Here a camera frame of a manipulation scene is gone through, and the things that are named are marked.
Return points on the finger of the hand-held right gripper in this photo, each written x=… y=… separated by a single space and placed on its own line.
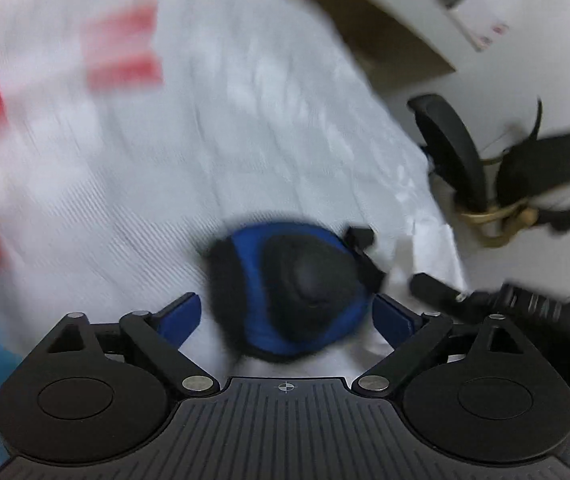
x=435 y=292

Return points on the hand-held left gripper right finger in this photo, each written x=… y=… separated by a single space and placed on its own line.
x=392 y=321

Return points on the brown cardboard box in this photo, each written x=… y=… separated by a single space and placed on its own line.
x=390 y=35

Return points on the red and white toy rocket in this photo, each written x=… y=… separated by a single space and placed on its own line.
x=120 y=45

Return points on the blue and black knee pad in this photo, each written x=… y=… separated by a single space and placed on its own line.
x=305 y=280

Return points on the white box with red print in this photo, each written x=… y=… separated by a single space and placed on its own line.
x=485 y=5

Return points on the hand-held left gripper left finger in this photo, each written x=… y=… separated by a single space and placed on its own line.
x=180 y=320

